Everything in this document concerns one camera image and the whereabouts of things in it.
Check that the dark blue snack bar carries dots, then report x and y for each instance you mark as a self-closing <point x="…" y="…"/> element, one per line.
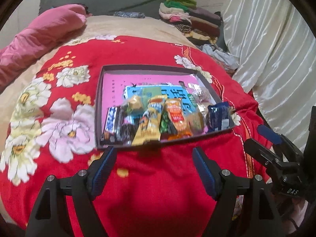
<point x="217" y="118"/>

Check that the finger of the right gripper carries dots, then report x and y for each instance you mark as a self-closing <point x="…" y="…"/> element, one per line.
<point x="261" y="154"/>
<point x="279" y="141"/>

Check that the Snickers chocolate bar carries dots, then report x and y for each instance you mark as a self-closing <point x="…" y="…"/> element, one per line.
<point x="111" y="130"/>

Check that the pink quilt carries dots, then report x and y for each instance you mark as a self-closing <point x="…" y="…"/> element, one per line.
<point x="42" y="35"/>

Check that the white satin curtain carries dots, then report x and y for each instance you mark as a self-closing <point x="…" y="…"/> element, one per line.
<point x="276" y="56"/>

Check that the clear small pastry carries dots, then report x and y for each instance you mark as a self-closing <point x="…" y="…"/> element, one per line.
<point x="201" y="94"/>

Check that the orange biscuit packet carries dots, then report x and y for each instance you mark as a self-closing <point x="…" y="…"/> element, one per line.
<point x="179" y="125"/>

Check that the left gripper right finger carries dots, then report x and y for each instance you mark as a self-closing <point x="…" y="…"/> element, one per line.
<point x="244" y="206"/>

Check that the yellow snack packet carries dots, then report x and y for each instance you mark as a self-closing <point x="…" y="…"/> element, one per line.
<point x="149" y="124"/>

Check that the blue patterned cloth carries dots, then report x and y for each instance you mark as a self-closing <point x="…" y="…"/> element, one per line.
<point x="137" y="15"/>

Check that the grey crumpled clothes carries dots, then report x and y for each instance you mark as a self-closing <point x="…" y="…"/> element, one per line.
<point x="220" y="55"/>

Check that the stack of folded clothes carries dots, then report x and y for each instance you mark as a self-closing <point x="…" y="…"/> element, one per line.
<point x="197" y="24"/>

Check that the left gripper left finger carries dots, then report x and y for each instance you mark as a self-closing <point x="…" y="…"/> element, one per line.
<point x="50" y="216"/>

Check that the pink book with blue title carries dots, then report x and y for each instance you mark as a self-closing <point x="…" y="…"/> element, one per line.
<point x="119" y="86"/>

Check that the red floral blanket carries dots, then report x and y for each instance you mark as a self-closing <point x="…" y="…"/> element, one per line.
<point x="151" y="191"/>

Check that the black candy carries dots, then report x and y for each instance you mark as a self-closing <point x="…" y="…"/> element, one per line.
<point x="126" y="133"/>

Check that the light green snack packet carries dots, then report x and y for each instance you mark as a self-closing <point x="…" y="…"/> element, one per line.
<point x="136" y="98"/>

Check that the clear brown cake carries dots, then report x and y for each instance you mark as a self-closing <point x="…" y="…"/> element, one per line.
<point x="196" y="122"/>

